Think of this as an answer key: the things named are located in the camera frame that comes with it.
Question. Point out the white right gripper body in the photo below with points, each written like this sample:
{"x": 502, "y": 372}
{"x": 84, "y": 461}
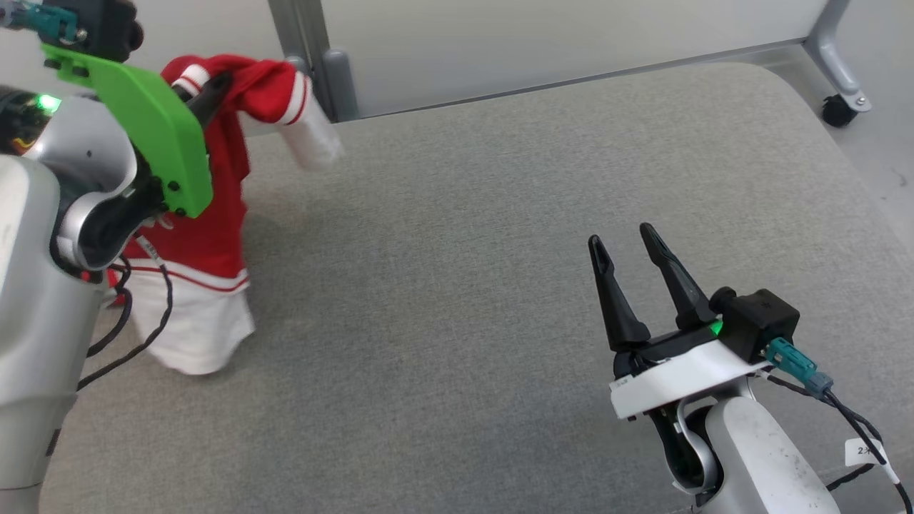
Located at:
{"x": 678, "y": 375}

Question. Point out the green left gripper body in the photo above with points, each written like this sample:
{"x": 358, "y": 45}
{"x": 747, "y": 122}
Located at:
{"x": 157, "y": 128}

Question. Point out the grey partition post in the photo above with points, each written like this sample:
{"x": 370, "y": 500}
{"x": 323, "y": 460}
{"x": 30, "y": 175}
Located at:
{"x": 341, "y": 86}
{"x": 298, "y": 63}

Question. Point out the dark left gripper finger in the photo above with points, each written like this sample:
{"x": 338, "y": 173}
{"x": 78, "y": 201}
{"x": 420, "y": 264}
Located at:
{"x": 208, "y": 100}

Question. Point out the black caster wheel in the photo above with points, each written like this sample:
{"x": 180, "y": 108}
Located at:
{"x": 837, "y": 112}

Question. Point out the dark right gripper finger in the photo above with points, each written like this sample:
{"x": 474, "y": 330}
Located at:
{"x": 618, "y": 303}
{"x": 682, "y": 289}

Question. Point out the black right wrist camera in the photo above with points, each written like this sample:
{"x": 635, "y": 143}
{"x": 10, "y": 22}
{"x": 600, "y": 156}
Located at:
{"x": 764, "y": 318}

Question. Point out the grey metal partition leg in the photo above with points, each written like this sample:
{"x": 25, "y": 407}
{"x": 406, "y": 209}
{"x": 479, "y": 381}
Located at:
{"x": 832, "y": 57}

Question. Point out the red white number jersey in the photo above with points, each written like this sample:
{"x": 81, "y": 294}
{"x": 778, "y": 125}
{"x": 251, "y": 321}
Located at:
{"x": 207, "y": 235}

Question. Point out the white partition panel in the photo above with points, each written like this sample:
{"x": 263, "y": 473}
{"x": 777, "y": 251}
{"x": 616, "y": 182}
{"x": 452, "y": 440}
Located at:
{"x": 571, "y": 36}
{"x": 200, "y": 28}

